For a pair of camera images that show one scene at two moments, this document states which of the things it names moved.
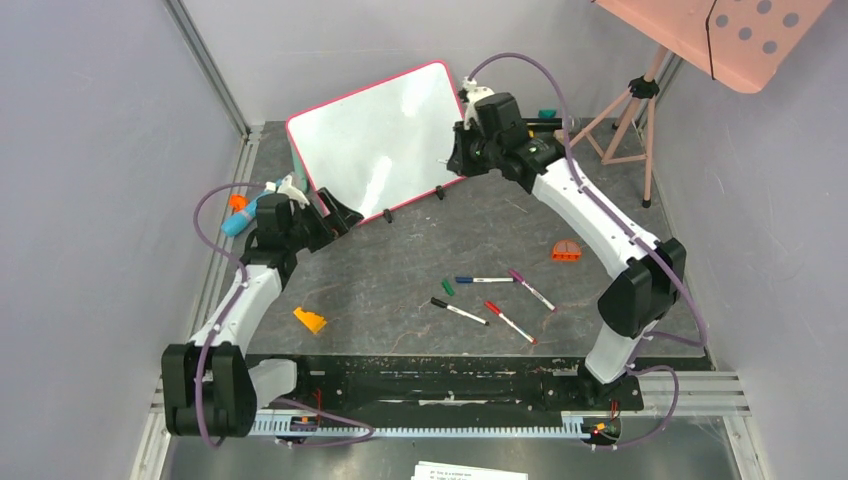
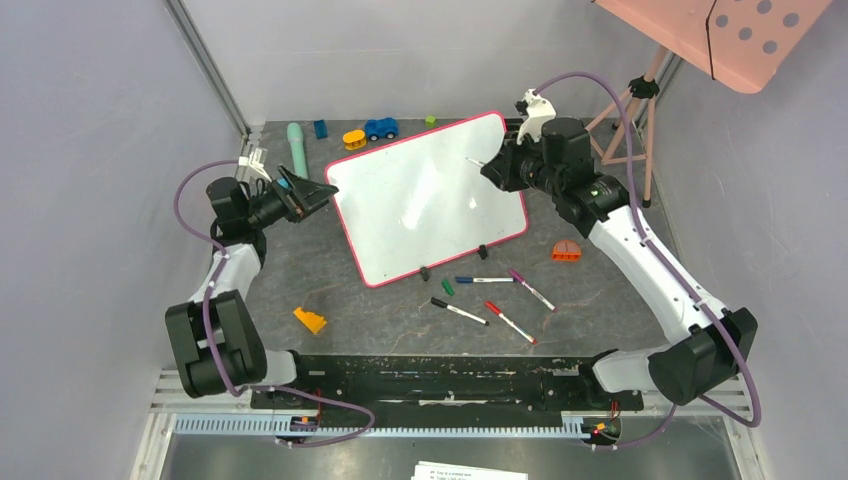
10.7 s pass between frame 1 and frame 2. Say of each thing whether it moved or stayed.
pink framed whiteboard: moved
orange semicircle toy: stayed
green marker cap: stayed
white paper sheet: stayed
